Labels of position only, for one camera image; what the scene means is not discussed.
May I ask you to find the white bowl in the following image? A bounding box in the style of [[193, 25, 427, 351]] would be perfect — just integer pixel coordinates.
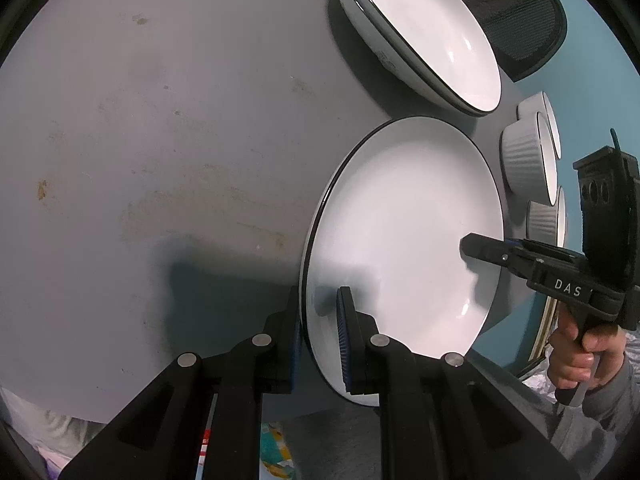
[[500, 113, 558, 206], [516, 91, 562, 159], [526, 186, 566, 248]]

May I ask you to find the small white plate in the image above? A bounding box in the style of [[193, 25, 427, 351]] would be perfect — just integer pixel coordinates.
[[338, 0, 487, 117]]

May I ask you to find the grey sleeve forearm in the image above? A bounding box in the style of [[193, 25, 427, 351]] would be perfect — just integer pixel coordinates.
[[550, 348, 639, 479]]

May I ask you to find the person's right hand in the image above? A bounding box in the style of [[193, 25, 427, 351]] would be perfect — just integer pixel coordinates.
[[548, 304, 627, 390]]

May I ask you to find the black mesh office chair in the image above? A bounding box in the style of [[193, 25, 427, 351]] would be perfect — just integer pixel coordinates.
[[463, 0, 567, 81]]

